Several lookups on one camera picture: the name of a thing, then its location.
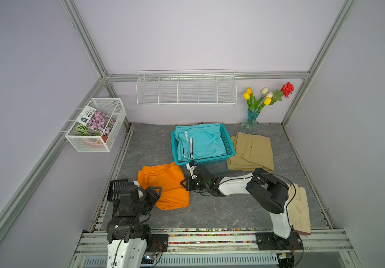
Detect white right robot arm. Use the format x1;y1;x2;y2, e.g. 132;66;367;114
180;161;293;240

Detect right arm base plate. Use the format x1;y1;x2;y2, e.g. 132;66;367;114
256;231;304;251

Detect glass flower vase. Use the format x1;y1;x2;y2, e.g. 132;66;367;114
241;109;259;134

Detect white wire side basket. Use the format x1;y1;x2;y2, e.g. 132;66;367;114
65;98;127;153

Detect orange pants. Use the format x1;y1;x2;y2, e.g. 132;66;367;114
137;162;190;211

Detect teal plastic basket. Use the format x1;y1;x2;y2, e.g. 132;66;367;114
171;124;235;166

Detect white wire wall shelf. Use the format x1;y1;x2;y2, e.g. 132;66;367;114
136;71;237;106

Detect artificial tulips and rose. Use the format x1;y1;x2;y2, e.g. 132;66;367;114
243;82;295;113

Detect khaki pants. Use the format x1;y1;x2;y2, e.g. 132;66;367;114
227;132;275;173

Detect teal pants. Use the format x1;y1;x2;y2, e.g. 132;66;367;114
174;124;227;162

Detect purple potted flowers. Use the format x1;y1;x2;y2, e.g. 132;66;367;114
87;111;116;142

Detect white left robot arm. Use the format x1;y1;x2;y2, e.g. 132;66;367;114
107;179;162;268

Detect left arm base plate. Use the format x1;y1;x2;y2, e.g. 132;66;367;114
146;234;169;253

